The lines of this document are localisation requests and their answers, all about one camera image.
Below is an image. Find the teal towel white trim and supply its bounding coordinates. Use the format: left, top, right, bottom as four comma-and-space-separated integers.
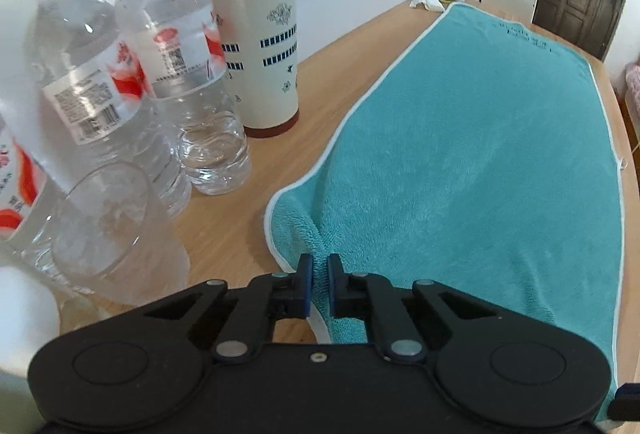
263, 1, 627, 395

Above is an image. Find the clear drinking glass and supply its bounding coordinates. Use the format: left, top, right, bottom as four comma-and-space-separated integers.
51, 162, 190, 306

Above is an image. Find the small jar white lid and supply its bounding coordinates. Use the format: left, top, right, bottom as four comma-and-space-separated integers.
1, 265, 108, 378

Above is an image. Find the clear water bottle left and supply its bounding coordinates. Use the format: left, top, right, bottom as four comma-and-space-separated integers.
25, 0, 191, 217

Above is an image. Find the clear water bottle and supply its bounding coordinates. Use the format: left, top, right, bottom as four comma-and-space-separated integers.
25, 0, 191, 217
116, 0, 252, 195

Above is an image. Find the clear water bottle right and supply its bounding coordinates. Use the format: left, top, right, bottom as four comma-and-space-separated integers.
116, 0, 252, 195

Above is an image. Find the white crumpled tissue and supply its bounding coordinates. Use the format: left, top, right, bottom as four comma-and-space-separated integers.
409, 0, 445, 13

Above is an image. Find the cream cup red lid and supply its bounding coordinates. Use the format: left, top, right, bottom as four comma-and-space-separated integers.
213, 0, 299, 139

